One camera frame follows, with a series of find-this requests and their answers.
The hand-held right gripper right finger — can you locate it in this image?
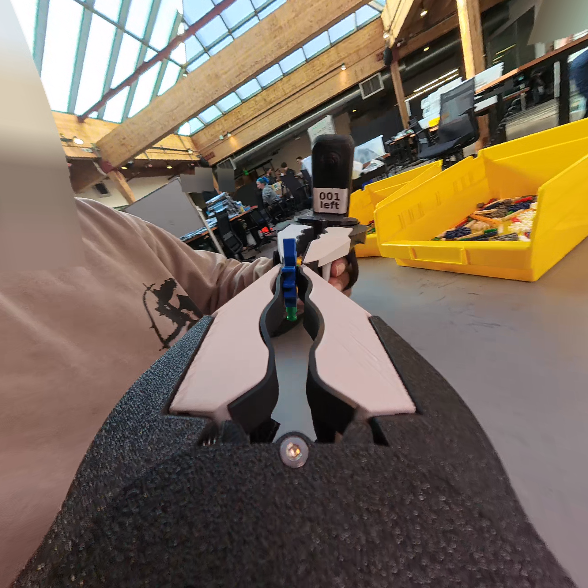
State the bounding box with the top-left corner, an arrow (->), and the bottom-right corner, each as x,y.
297,266 -> 417,441

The cluttered background work table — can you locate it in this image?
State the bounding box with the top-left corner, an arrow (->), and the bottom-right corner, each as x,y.
179,202 -> 261,245

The black office chair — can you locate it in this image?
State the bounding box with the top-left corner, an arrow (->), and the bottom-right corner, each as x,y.
281,174 -> 314,211
413,78 -> 481,162
214,210 -> 247,261

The person's left hand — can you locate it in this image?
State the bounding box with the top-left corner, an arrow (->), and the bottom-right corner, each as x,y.
328,256 -> 353,298

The clear plastic bag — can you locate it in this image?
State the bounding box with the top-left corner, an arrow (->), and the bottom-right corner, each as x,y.
353,135 -> 387,177

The grey desk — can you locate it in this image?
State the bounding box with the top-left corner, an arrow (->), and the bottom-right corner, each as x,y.
276,255 -> 588,588

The large blue connector fan assembly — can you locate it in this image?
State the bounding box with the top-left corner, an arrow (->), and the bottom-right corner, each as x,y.
280,238 -> 303,321

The dark standing desk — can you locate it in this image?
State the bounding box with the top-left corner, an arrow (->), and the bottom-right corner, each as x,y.
473,43 -> 588,141

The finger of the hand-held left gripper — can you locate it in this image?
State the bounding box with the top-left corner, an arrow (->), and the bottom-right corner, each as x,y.
303,226 -> 354,282
277,224 -> 306,267

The grey rolling partition board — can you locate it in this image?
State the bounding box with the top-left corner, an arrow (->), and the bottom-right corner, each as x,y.
123,178 -> 227,256

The yellow storage bin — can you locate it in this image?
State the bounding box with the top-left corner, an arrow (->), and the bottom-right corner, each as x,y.
373,119 -> 588,283
348,160 -> 443,258

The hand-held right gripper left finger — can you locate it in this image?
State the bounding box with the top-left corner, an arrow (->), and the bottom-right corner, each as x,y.
170,265 -> 286,438

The white writing board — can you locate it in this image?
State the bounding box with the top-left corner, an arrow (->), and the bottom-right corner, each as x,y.
307,115 -> 339,144

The person's left forearm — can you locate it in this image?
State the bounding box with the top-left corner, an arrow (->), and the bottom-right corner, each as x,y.
184,248 -> 282,319

